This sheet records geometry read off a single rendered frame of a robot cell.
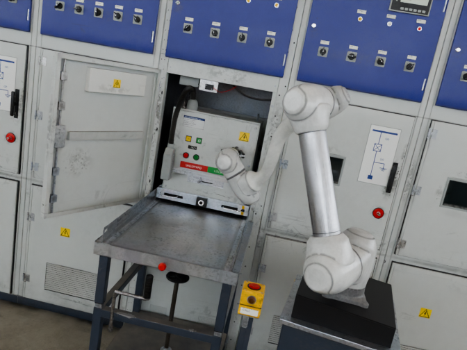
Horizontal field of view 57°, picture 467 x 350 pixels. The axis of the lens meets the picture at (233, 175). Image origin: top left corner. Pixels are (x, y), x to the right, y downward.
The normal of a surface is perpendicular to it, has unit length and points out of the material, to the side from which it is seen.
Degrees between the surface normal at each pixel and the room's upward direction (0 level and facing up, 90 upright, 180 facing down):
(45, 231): 90
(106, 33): 90
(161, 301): 90
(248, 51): 90
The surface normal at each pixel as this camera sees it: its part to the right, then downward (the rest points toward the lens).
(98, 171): 0.81, 0.27
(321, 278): -0.60, 0.18
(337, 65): -0.13, 0.20
